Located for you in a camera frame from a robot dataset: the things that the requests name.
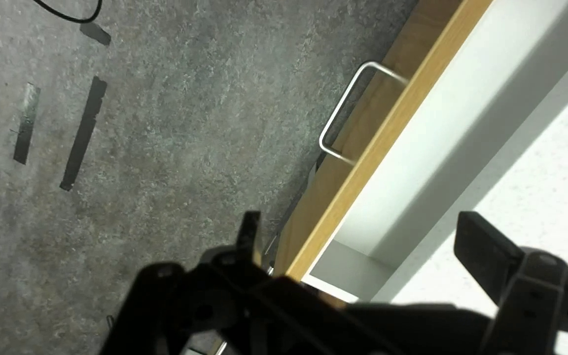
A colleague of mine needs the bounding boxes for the small dark floor tape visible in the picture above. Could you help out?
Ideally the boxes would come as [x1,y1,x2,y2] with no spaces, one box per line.
[78,21,112,47]

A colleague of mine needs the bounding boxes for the wooden drawer with white interior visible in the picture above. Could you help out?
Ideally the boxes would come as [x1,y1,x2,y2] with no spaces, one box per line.
[272,0,568,305]

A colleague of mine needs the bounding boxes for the medium grey floor tape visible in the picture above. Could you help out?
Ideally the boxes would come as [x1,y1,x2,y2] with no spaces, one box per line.
[11,80,41,165]

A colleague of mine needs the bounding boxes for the long dark floor tape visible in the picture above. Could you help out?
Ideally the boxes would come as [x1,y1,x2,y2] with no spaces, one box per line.
[57,74,110,193]

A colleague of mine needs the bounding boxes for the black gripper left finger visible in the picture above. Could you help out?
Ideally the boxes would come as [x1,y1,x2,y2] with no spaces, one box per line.
[102,209,279,355]

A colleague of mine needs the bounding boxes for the silver wire drawer handle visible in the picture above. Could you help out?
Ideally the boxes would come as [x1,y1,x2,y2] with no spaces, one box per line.
[317,59,410,165]

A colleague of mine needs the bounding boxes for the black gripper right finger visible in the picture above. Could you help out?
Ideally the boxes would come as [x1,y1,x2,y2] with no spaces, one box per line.
[451,211,568,355]

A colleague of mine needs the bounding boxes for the black cable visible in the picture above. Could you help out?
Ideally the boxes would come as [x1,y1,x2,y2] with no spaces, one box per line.
[33,0,104,25]

